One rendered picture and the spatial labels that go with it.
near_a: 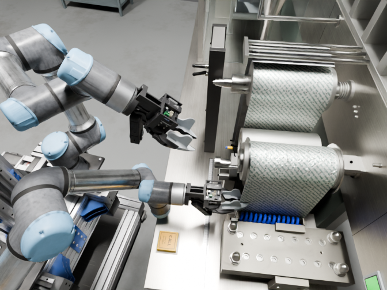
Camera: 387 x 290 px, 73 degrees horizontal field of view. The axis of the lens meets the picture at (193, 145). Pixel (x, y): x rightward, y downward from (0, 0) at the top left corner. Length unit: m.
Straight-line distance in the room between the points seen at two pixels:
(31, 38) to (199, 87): 0.87
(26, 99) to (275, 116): 0.70
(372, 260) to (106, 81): 0.77
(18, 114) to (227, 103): 1.05
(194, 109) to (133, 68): 1.93
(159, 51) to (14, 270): 2.98
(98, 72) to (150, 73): 2.56
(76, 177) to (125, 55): 2.74
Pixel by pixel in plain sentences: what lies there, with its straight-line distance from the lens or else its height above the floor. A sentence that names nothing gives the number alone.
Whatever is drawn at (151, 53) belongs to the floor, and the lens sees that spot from 3.46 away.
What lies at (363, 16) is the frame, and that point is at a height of 1.46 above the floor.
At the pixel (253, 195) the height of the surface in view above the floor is 1.16.
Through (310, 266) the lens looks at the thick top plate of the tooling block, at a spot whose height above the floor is 1.03.
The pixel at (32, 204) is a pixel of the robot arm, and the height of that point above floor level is 1.32.
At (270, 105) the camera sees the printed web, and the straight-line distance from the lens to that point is 0.88.
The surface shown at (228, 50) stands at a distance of 1.70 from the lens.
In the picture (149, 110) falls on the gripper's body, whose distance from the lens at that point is 0.62.
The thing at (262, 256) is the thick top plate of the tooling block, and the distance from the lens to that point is 0.94.
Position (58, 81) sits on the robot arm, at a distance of 0.69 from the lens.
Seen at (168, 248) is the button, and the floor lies 0.92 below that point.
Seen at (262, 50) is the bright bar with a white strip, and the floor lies 1.45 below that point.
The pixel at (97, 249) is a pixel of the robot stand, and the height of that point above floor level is 0.21.
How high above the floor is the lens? 1.91
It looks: 53 degrees down
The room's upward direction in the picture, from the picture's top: straight up
